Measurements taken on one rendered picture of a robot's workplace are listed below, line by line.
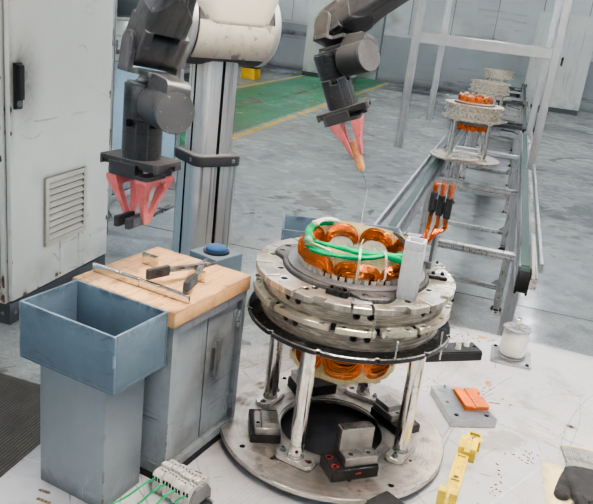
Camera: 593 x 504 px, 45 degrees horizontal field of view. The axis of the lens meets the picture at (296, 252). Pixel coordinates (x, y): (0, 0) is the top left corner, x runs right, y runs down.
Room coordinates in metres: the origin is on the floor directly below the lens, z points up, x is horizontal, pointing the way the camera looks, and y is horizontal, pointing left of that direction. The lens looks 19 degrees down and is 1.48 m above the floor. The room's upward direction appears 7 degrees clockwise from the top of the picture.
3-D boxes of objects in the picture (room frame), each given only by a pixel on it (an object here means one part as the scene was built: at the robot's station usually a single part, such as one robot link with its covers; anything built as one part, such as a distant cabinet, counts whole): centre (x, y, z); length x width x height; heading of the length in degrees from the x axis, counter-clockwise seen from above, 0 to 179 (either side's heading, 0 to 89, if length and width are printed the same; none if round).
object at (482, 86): (5.92, -1.39, 0.94); 0.39 x 0.39 x 0.30
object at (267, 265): (1.07, -0.10, 1.09); 0.32 x 0.32 x 0.01
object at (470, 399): (1.23, -0.37, 0.80); 0.07 x 0.05 x 0.01; 10
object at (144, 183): (1.01, 0.24, 1.20); 0.07 x 0.07 x 0.09; 66
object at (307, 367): (0.96, -0.04, 0.91); 0.02 x 0.02 x 0.21
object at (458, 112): (3.97, -0.87, 0.94); 0.39 x 0.39 x 0.30
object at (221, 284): (1.02, 0.20, 1.05); 0.20 x 0.19 x 0.02; 154
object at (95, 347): (0.88, 0.26, 0.92); 0.17 x 0.11 x 0.28; 64
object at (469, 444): (1.01, -0.32, 0.80); 0.22 x 0.04 x 0.03; 159
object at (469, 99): (3.97, -0.87, 1.05); 0.22 x 0.22 x 0.20
